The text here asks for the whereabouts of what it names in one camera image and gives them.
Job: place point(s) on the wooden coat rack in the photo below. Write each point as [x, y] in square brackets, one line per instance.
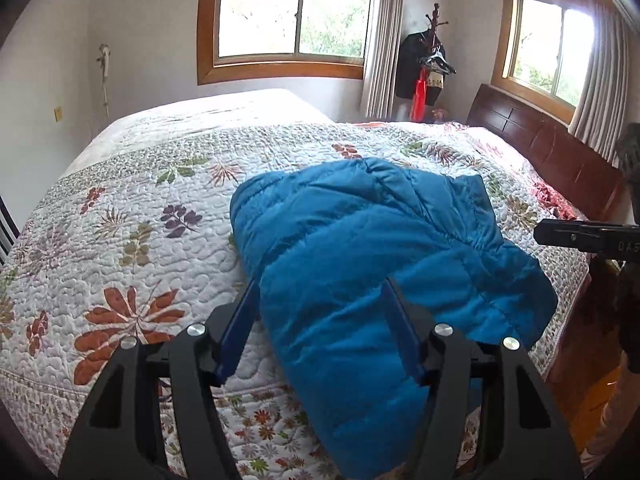
[436, 17]

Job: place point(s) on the grey pleated curtain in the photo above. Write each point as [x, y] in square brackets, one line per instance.
[382, 40]
[602, 85]

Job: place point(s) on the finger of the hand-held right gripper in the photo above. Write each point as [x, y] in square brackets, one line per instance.
[565, 235]

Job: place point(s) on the white wall-mounted device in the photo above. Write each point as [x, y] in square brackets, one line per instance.
[104, 55]

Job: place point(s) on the wooden framed window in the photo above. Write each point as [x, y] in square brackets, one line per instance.
[547, 45]
[290, 15]

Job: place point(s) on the blue down jacket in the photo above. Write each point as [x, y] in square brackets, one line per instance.
[360, 270]

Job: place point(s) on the red hanging item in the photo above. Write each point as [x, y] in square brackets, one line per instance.
[419, 97]

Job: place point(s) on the black clothes hangers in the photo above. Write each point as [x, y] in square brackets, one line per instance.
[440, 62]

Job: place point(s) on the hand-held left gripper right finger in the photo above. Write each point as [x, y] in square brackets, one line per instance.
[402, 330]

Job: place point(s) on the small pink object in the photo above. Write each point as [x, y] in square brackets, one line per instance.
[440, 114]

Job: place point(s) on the black hanging garment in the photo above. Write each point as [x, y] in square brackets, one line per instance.
[412, 65]

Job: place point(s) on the floral quilted bed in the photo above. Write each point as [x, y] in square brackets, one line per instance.
[150, 185]

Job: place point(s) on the beige patterned cloth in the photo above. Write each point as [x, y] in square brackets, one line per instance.
[436, 81]

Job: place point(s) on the dark textured cloth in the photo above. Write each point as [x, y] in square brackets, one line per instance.
[631, 155]

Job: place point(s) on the dark wooden headboard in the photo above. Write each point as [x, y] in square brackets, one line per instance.
[550, 145]

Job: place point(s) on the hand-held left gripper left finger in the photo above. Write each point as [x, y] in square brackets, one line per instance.
[235, 330]

